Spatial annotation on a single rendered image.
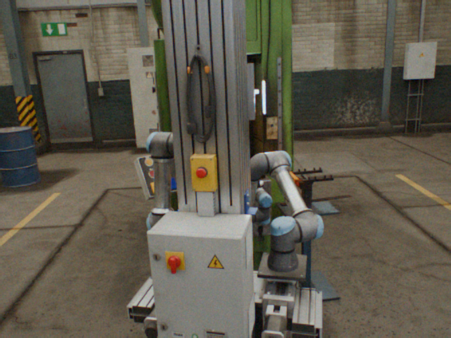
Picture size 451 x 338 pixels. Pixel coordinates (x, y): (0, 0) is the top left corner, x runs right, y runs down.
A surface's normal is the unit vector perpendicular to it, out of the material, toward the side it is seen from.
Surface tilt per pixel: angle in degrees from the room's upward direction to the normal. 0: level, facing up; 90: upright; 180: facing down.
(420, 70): 90
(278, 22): 90
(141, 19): 90
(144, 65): 90
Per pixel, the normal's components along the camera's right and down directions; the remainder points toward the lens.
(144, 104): 0.00, 0.27
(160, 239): -0.22, 0.27
